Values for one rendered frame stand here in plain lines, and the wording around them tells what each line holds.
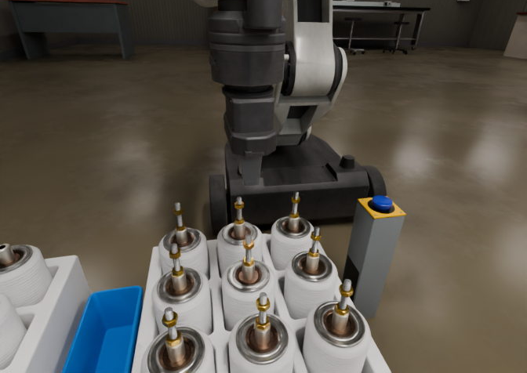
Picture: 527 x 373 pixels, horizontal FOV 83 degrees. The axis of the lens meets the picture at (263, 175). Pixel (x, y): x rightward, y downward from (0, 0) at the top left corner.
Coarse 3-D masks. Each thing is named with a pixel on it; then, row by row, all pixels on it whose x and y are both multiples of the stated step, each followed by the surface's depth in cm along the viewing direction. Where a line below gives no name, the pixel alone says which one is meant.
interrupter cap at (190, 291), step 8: (168, 272) 53; (192, 272) 53; (160, 280) 51; (168, 280) 51; (192, 280) 51; (200, 280) 51; (160, 288) 50; (168, 288) 50; (184, 288) 50; (192, 288) 50; (200, 288) 50; (160, 296) 48; (168, 296) 48; (176, 296) 48; (184, 296) 48; (192, 296) 48; (176, 304) 47
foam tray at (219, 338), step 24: (216, 240) 72; (264, 240) 72; (216, 264) 65; (216, 288) 59; (336, 288) 59; (144, 312) 54; (216, 312) 54; (288, 312) 55; (144, 336) 50; (216, 336) 50; (216, 360) 47; (384, 360) 47
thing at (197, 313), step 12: (204, 276) 53; (156, 288) 50; (204, 288) 50; (156, 300) 48; (192, 300) 48; (204, 300) 50; (156, 312) 49; (180, 312) 47; (192, 312) 48; (204, 312) 50; (180, 324) 48; (192, 324) 49; (204, 324) 51
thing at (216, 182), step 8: (216, 176) 96; (216, 184) 92; (224, 184) 94; (216, 192) 91; (224, 192) 91; (216, 200) 90; (224, 200) 90; (216, 208) 90; (224, 208) 90; (216, 216) 90; (224, 216) 91; (216, 224) 91; (224, 224) 92; (216, 232) 95
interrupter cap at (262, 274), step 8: (240, 264) 55; (256, 264) 55; (264, 264) 55; (232, 272) 53; (240, 272) 53; (256, 272) 53; (264, 272) 53; (232, 280) 51; (240, 280) 52; (256, 280) 52; (264, 280) 52; (240, 288) 50; (248, 288) 50; (256, 288) 50
